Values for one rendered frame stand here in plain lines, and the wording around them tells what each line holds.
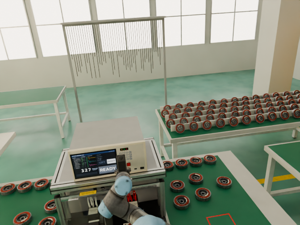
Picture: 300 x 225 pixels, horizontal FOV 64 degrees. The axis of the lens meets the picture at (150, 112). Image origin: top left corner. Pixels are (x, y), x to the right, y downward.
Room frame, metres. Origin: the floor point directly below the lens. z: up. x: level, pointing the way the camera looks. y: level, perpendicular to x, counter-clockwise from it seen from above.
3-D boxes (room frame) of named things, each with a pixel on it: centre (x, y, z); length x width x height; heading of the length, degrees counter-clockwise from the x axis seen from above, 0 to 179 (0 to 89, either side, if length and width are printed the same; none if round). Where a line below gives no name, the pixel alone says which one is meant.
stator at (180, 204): (1.29, -0.18, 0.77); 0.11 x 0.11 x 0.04
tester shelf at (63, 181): (1.37, 0.29, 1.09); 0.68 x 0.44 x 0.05; 98
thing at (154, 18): (4.64, 0.54, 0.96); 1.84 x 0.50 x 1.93; 98
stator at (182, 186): (1.46, -0.17, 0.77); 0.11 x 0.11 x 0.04
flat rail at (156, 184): (1.15, 0.26, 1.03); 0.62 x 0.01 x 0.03; 98
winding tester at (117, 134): (1.37, 0.28, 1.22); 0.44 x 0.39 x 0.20; 98
